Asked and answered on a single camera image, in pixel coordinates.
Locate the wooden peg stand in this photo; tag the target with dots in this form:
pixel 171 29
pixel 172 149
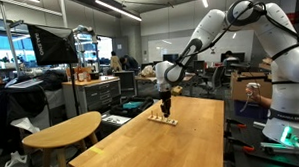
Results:
pixel 162 120

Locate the operator hand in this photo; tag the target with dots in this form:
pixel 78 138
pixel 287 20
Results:
pixel 253 95

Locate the aluminium extrusion bar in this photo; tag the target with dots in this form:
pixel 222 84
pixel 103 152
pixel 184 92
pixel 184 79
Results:
pixel 280 146

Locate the teal case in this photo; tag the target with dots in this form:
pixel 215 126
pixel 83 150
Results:
pixel 133 105

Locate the white handheld controller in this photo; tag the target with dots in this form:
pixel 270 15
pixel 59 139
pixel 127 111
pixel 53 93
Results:
pixel 253 85

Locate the person in yellow top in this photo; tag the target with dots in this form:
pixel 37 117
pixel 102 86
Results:
pixel 115 61

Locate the black bag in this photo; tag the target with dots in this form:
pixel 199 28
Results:
pixel 132 107

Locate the operator forearm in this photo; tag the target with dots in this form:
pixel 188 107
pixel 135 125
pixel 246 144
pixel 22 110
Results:
pixel 266 102

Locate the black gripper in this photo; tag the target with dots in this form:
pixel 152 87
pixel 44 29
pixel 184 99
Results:
pixel 165 99

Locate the small black box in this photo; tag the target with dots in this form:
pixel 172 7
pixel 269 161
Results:
pixel 94 76

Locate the wooden stool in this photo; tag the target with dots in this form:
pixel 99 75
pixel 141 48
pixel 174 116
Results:
pixel 62 131

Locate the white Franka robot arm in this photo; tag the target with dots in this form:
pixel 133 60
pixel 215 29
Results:
pixel 275 52

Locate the white flat box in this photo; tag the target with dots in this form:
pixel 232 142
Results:
pixel 115 119

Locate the person in dark jacket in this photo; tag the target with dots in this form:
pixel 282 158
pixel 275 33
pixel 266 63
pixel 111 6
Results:
pixel 129 63

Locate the cardboard box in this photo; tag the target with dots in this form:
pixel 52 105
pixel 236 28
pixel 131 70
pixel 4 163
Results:
pixel 249 86

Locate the seated person at desk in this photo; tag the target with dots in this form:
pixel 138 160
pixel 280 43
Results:
pixel 229 58

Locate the black light stand pole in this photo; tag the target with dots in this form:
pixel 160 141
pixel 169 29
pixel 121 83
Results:
pixel 74 89

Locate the grey drawer cabinet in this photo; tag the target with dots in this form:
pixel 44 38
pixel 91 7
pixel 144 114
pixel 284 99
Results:
pixel 93 93

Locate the yellow tape strip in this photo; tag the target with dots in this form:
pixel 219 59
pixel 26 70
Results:
pixel 97 150

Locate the black softbox light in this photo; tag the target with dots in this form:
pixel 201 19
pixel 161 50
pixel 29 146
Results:
pixel 53 45

